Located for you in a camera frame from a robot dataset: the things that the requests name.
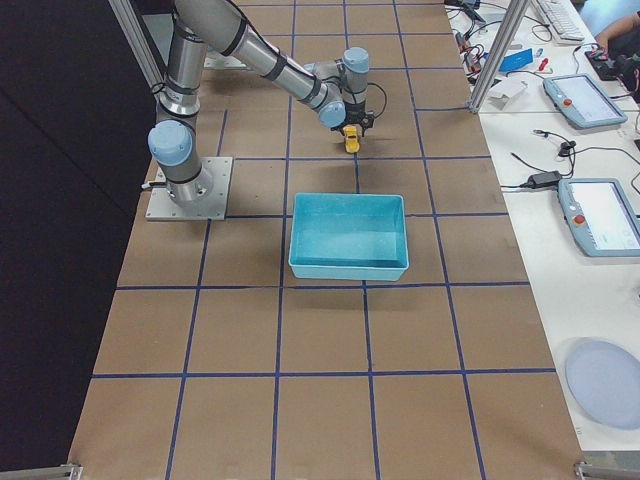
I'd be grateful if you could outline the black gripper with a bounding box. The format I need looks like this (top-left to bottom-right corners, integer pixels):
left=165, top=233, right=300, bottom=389
left=331, top=102, right=375, bottom=139

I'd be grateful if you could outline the yellow beetle toy car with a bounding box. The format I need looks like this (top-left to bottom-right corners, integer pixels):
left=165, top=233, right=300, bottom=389
left=344, top=125, right=360, bottom=154

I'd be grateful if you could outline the person's forearm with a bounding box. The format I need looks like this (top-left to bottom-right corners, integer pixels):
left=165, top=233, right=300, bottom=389
left=595, top=12, right=639, bottom=50

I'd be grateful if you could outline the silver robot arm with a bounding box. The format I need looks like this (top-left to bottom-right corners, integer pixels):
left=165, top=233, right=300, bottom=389
left=148, top=13, right=211, bottom=205
left=174, top=1, right=376, bottom=131

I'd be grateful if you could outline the light blue plastic bin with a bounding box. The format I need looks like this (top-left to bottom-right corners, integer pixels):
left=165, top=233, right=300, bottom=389
left=288, top=193, right=409, bottom=281

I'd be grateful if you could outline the white folded cardboard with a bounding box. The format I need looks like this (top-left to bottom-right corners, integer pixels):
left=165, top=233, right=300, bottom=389
left=487, top=79, right=528, bottom=110

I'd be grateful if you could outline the blue flat box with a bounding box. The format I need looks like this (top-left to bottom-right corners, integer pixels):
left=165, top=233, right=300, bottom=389
left=498, top=48, right=534, bottom=73

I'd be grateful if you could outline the black power adapter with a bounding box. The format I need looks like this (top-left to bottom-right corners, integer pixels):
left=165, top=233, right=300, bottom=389
left=527, top=170, right=562, bottom=190

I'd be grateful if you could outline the far teach pendant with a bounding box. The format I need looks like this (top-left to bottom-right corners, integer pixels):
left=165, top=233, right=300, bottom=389
left=542, top=74, right=628, bottom=129

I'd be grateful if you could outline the teach pendant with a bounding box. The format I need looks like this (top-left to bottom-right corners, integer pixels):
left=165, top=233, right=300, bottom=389
left=542, top=74, right=628, bottom=129
left=557, top=178, right=639, bottom=257

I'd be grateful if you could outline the white keyboard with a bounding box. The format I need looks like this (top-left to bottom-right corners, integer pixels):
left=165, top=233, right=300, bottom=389
left=533, top=0, right=585, bottom=44

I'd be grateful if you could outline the near teach pendant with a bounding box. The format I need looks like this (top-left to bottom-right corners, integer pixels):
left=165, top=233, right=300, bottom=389
left=557, top=178, right=639, bottom=257

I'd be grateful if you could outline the light blue round plate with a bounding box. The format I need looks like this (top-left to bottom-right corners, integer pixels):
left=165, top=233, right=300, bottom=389
left=565, top=340, right=639, bottom=430

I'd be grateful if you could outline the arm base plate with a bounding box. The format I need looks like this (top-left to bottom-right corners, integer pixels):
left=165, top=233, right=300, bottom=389
left=142, top=157, right=233, bottom=221
left=203, top=51, right=247, bottom=70

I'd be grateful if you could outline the aluminium frame post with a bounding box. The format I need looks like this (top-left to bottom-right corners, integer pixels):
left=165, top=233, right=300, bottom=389
left=468, top=0, right=529, bottom=113

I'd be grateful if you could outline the right corner aluminium bracket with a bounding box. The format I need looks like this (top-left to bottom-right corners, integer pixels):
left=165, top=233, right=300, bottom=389
left=574, top=462, right=640, bottom=480

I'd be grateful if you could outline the corner aluminium bracket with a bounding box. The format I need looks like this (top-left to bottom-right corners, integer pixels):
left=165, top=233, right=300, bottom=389
left=0, top=464, right=84, bottom=480
left=574, top=462, right=640, bottom=480

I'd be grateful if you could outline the left corner aluminium bracket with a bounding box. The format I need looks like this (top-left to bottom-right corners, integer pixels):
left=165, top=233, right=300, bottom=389
left=0, top=464, right=84, bottom=480

